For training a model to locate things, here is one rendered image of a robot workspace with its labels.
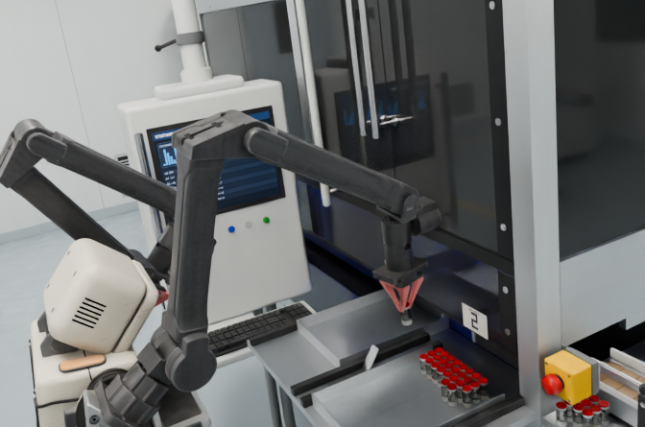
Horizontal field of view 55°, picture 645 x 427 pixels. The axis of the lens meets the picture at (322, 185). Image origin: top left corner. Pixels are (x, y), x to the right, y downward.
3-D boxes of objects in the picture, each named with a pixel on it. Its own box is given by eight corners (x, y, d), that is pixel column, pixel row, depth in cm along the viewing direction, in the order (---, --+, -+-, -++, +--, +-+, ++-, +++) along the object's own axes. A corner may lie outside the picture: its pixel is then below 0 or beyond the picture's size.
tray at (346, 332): (396, 294, 191) (395, 284, 190) (449, 327, 168) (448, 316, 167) (298, 330, 177) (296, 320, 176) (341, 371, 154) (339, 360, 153)
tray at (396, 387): (432, 355, 156) (431, 343, 155) (505, 407, 133) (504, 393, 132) (313, 406, 142) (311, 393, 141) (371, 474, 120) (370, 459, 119)
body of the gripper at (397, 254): (429, 269, 127) (426, 235, 125) (395, 288, 121) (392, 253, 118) (405, 261, 132) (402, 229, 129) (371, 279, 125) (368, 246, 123)
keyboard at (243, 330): (301, 305, 208) (300, 298, 207) (320, 321, 195) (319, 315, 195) (185, 344, 193) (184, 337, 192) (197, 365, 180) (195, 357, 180)
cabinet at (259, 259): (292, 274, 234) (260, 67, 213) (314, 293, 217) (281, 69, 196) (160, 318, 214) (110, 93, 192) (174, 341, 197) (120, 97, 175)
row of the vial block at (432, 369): (426, 368, 150) (424, 352, 149) (475, 406, 135) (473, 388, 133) (418, 371, 150) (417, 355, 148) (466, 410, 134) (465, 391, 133)
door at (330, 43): (322, 179, 205) (297, -4, 189) (399, 211, 164) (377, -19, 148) (320, 179, 205) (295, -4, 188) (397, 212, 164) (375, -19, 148)
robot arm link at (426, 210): (374, 182, 122) (403, 197, 116) (417, 168, 128) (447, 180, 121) (374, 235, 127) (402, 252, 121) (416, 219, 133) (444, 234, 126)
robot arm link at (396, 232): (374, 215, 123) (393, 221, 118) (400, 204, 127) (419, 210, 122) (377, 247, 125) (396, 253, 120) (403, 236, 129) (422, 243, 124)
